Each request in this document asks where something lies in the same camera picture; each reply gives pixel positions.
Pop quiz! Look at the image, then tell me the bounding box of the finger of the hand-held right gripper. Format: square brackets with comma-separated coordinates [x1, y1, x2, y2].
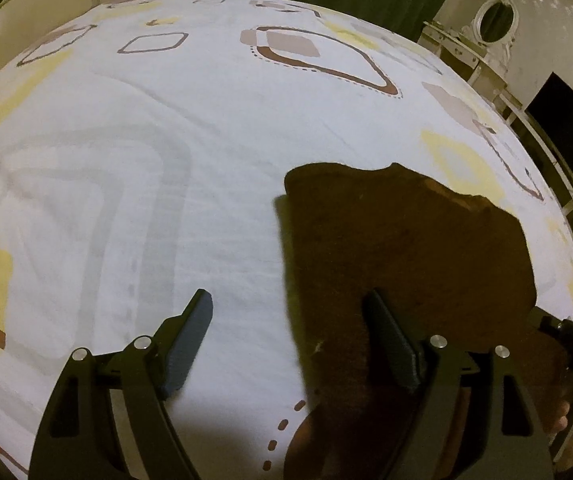
[530, 306, 573, 342]

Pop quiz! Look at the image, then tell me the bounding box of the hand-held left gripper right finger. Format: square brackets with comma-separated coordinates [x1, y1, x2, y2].
[363, 288, 556, 480]

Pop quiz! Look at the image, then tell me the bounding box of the white dresser with oval mirror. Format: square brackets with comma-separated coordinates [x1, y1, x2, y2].
[436, 0, 573, 126]

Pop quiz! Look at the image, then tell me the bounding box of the white patterned bed sheet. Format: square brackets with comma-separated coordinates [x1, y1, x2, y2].
[0, 0, 573, 480]

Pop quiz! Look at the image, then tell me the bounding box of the small brown cloth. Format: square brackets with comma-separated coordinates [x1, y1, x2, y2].
[274, 161, 573, 480]

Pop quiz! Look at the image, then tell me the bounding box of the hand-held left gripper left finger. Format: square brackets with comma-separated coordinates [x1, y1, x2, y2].
[29, 288, 214, 480]

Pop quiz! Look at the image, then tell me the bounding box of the cream padded headboard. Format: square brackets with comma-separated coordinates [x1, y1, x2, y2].
[0, 0, 167, 91]

